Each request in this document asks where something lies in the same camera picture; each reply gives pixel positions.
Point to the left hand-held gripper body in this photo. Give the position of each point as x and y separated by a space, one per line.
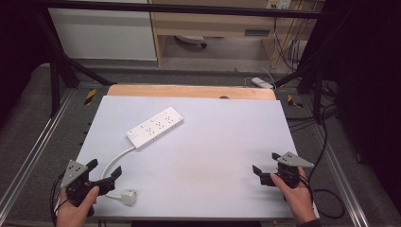
74 171

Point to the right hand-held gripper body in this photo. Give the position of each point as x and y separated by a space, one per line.
291 171

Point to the white plug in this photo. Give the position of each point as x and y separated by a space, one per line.
129 197

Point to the person's right hand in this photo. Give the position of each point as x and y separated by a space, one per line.
299 201

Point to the person's left hand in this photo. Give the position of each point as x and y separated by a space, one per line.
72 216

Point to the yellow black tape marker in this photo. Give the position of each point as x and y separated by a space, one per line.
90 96
293 101

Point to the small white floor power strip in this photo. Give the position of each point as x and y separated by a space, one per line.
261 83

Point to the black metal stand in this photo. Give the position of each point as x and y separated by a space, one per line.
317 91
55 82

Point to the wooden table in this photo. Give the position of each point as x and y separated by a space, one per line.
189 92

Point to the black curtain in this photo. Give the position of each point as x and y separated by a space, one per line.
19 47
365 78

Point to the white cabinet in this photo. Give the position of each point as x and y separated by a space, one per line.
104 34

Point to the office chair base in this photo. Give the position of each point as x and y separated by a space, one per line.
192 39

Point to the wooden desk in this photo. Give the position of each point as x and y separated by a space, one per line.
214 23

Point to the aluminium rail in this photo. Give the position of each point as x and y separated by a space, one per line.
34 148
342 179

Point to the white wall outlet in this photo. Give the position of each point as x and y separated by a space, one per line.
278 3

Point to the black metal frame bar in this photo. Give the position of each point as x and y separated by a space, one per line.
189 9

